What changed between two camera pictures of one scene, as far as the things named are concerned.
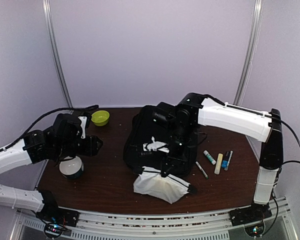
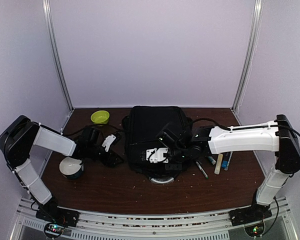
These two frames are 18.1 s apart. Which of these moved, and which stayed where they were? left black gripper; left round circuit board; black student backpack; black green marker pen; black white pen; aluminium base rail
Moved: black student backpack; left black gripper
Stayed: left round circuit board; black white pen; aluminium base rail; black green marker pen
